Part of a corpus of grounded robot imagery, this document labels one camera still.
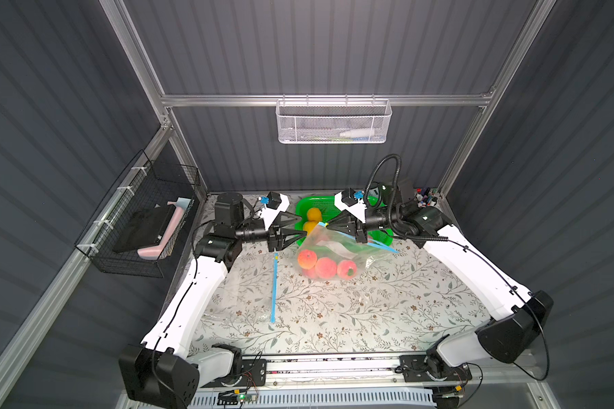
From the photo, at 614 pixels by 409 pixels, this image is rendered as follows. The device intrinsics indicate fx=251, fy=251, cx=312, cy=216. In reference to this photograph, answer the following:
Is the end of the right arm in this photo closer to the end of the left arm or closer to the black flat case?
the end of the left arm

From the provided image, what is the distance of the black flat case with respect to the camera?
665 millimetres

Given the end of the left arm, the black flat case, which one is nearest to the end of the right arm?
the end of the left arm
